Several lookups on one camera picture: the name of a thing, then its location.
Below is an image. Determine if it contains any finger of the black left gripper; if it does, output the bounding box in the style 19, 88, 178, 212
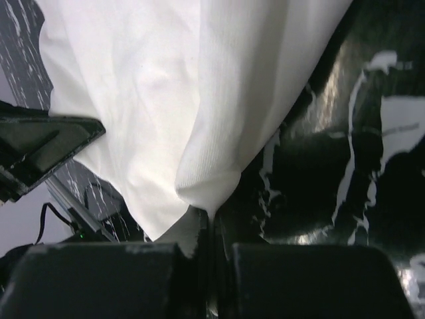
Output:
1, 115, 106, 203

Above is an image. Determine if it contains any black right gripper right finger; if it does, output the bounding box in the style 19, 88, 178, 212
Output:
214, 213, 414, 318

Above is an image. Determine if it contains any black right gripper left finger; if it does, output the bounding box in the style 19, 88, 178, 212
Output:
1, 207, 209, 318

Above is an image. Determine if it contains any white daisy print t-shirt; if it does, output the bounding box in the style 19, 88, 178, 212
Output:
38, 1, 350, 240

